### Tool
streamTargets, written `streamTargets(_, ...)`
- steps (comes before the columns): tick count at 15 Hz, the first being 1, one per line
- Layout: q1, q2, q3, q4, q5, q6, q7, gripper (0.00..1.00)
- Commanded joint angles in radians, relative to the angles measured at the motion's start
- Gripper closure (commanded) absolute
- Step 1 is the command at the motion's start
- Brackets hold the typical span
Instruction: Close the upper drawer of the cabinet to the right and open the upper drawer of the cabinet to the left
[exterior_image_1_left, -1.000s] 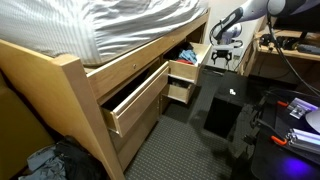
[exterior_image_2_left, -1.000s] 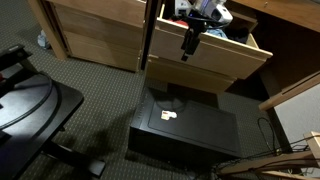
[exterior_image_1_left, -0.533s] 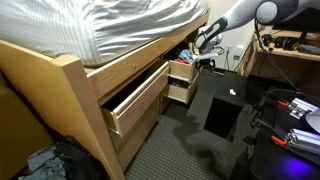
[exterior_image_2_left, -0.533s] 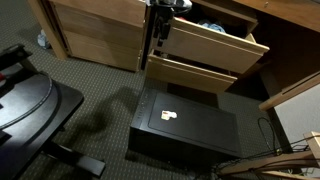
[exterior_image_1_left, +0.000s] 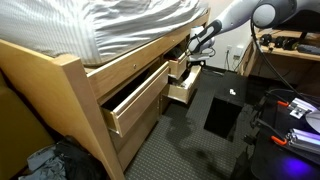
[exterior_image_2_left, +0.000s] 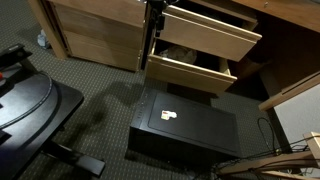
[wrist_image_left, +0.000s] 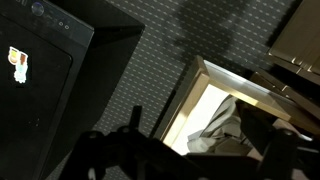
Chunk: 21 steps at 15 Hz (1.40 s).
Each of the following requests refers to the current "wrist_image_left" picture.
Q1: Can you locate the white label on safe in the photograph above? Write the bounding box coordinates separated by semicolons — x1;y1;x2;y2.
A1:
7;45;29;84

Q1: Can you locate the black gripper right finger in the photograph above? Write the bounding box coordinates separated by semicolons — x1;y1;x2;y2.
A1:
237;99;279;158

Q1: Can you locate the wooden drawer with grey cloth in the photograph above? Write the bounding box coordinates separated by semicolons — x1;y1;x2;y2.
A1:
153;54;293;158

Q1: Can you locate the crumpled grey white garment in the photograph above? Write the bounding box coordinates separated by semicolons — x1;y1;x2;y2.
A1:
186;94;254;156

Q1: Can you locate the black computer tower case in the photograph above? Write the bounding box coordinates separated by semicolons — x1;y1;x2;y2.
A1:
0;0;146;180

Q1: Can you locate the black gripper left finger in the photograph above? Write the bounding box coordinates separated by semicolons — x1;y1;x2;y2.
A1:
129;105;144;134

